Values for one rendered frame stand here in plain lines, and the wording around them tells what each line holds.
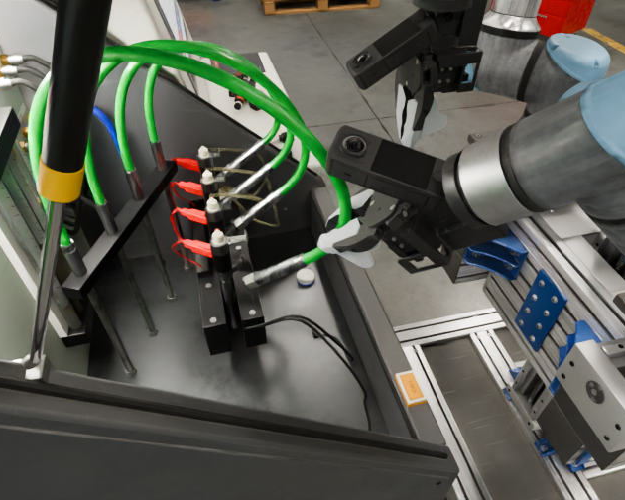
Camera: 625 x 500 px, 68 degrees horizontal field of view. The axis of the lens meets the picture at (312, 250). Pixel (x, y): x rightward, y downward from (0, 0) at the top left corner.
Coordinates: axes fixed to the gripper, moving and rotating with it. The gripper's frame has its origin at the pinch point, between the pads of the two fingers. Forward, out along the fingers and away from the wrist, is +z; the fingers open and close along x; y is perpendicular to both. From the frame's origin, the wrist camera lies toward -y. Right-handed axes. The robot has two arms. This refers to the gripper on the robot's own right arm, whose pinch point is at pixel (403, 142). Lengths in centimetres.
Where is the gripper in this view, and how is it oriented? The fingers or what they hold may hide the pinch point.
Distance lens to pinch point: 71.5
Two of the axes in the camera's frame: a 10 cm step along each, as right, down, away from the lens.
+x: -2.5, -6.8, 6.9
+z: 0.0, 7.2, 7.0
